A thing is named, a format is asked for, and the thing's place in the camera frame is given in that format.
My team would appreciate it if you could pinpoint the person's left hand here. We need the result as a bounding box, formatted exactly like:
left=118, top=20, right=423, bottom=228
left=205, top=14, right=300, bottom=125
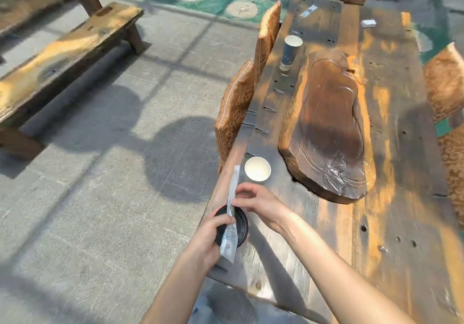
left=185, top=214, right=236, bottom=276

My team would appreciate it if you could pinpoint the person's right hand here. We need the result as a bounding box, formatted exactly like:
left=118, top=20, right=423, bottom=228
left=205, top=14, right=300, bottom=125
left=231, top=182, right=293, bottom=233

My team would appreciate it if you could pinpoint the white paper straw packet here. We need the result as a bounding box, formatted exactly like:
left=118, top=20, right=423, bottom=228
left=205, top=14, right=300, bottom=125
left=219, top=165, right=241, bottom=264

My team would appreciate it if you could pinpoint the black lidded cup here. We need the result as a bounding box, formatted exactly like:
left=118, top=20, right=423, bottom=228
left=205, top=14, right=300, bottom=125
left=213, top=206, right=250, bottom=248

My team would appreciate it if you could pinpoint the person's left forearm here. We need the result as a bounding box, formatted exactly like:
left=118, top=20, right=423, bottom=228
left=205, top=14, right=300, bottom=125
left=141, top=257, right=214, bottom=324

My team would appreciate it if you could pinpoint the person's right forearm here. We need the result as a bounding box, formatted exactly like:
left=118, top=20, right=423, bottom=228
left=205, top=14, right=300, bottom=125
left=279, top=216, right=417, bottom=324

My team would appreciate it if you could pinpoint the white paper cup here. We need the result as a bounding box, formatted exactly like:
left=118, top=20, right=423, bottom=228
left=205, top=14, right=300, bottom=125
left=244, top=156, right=272, bottom=182

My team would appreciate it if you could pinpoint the orange patterned chair back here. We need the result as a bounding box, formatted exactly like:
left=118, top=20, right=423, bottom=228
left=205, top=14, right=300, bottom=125
left=437, top=125, right=464, bottom=228
left=253, top=0, right=283, bottom=86
left=422, top=42, right=464, bottom=124
left=214, top=59, right=256, bottom=174

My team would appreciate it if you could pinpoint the carved wooden tea tray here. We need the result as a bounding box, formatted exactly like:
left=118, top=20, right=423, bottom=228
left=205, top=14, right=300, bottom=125
left=278, top=49, right=377, bottom=205

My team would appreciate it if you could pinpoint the blue paper cup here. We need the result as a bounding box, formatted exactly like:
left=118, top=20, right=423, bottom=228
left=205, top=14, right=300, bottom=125
left=279, top=35, right=304, bottom=72

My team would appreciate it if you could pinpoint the long wooden bench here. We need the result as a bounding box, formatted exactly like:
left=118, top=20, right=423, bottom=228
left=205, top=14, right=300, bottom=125
left=0, top=2, right=146, bottom=162

